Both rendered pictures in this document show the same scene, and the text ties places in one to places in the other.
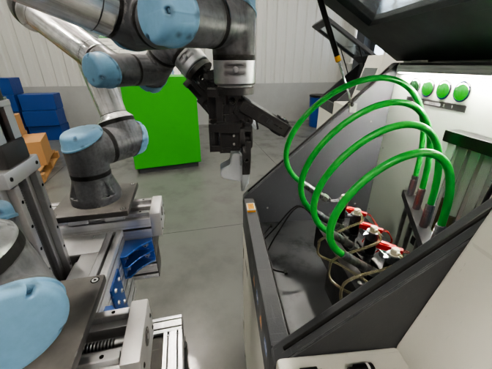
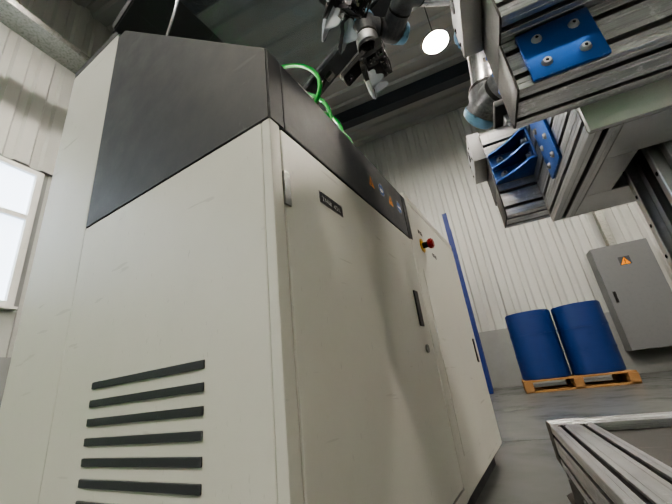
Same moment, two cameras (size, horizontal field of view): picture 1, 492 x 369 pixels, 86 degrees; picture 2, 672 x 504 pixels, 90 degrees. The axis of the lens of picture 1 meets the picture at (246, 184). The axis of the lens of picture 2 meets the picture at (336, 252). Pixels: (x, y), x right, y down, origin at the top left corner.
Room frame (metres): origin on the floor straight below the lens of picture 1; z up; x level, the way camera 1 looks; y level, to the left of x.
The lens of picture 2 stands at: (1.30, 0.32, 0.38)
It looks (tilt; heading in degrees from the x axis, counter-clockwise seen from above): 21 degrees up; 214
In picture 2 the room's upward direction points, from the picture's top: 7 degrees counter-clockwise
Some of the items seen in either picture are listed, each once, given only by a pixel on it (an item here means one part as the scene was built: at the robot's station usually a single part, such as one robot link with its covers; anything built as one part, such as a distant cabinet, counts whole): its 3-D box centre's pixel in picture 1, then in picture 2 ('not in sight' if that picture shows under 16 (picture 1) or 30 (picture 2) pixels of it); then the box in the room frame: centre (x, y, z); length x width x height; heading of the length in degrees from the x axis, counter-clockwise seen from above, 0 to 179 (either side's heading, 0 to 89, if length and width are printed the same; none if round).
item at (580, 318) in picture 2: not in sight; (562, 346); (-4.40, -0.05, 0.51); 1.20 x 0.85 x 1.02; 101
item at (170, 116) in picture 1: (162, 121); not in sight; (4.07, 1.29, 0.65); 0.95 x 0.86 x 1.30; 111
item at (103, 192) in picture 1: (94, 184); not in sight; (0.78, 0.49, 1.09); 0.15 x 0.15 x 0.10
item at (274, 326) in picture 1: (258, 266); (354, 175); (0.64, -0.04, 0.87); 0.62 x 0.04 x 0.16; 5
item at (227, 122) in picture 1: (231, 119); (373, 59); (0.52, 0.03, 1.35); 0.09 x 0.08 x 0.12; 96
